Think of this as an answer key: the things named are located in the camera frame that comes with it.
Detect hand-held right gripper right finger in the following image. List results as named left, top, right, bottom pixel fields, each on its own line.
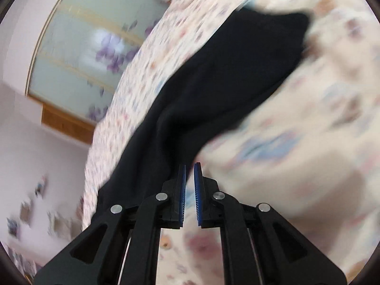
left=194, top=162, right=347, bottom=285

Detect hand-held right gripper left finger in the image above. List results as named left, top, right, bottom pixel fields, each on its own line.
left=34, top=164, right=187, bottom=285

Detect black pants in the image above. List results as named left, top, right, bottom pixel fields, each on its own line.
left=96, top=7, right=311, bottom=223

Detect printed bear blanket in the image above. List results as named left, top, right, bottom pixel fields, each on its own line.
left=81, top=0, right=380, bottom=285

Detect wooden door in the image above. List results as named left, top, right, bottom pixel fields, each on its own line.
left=41, top=102, right=96, bottom=145

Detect wardrobe with floral glass doors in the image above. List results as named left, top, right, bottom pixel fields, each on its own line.
left=25, top=0, right=179, bottom=125

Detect wall shelf with small items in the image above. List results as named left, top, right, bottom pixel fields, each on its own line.
left=20, top=175, right=49, bottom=223
left=6, top=217, right=21, bottom=236

